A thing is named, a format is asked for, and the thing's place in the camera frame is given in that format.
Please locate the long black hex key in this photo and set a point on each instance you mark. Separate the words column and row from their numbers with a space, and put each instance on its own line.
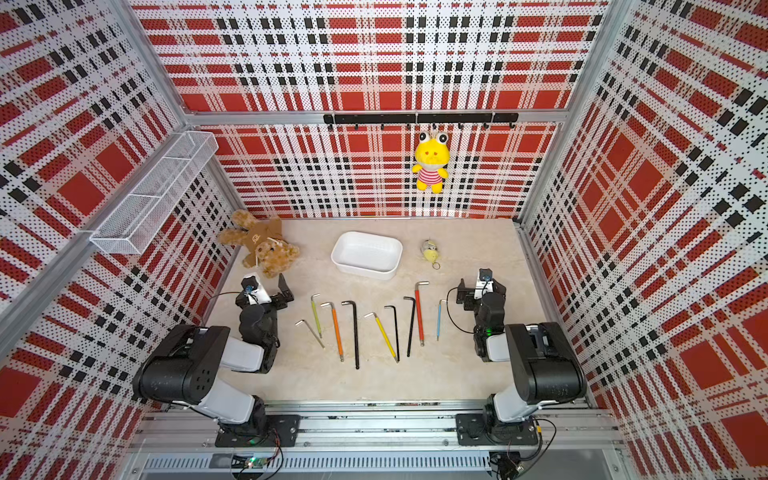
column 353, row 306

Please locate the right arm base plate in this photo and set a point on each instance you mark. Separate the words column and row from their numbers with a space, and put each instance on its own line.
column 478, row 430

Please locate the yellow handled hex key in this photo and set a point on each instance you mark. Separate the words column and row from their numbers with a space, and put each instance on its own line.
column 384, row 334

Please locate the aluminium front rail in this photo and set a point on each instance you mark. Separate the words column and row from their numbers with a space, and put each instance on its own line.
column 369, row 440

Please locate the red handled hex key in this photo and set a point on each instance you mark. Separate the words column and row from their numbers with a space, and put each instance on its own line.
column 419, row 314

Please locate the silver hex key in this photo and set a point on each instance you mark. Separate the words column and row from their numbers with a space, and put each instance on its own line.
column 313, row 333

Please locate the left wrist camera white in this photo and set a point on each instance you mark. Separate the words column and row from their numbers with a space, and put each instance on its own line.
column 254, row 291

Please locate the brown teddy bear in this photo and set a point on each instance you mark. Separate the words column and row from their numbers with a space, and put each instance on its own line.
column 267, row 248

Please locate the blue handled hex key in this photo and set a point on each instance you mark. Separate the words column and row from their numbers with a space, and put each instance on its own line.
column 439, row 318

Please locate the green handled hex key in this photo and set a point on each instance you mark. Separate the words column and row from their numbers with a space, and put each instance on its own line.
column 314, row 308

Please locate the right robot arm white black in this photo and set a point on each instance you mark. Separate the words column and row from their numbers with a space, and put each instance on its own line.
column 545, row 370

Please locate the small yellow keychain plush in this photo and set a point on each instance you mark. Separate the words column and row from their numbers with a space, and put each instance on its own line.
column 430, row 253

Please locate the white plastic storage box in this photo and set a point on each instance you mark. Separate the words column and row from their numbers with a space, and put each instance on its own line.
column 367, row 255

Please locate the black hook rail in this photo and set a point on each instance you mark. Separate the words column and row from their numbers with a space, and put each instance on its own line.
column 421, row 118

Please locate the thin black hex key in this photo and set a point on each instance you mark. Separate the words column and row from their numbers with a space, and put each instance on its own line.
column 393, row 310

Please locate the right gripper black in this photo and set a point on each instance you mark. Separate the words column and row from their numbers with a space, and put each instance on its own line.
column 469, row 293

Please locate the yellow frog plush toy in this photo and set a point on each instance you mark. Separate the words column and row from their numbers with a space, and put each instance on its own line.
column 432, row 156

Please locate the orange handled hex key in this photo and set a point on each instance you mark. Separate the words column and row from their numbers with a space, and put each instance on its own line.
column 336, row 328

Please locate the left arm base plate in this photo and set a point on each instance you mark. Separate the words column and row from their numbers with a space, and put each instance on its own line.
column 268, row 431

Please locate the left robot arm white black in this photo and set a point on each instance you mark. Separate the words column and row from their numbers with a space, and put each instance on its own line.
column 183, row 369

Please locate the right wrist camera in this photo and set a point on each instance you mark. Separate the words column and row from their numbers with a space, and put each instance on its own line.
column 484, row 283

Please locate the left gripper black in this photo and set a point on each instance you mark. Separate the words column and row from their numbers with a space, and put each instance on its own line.
column 277, row 299

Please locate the white wire mesh shelf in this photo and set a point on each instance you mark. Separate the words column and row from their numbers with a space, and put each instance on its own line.
column 137, row 219

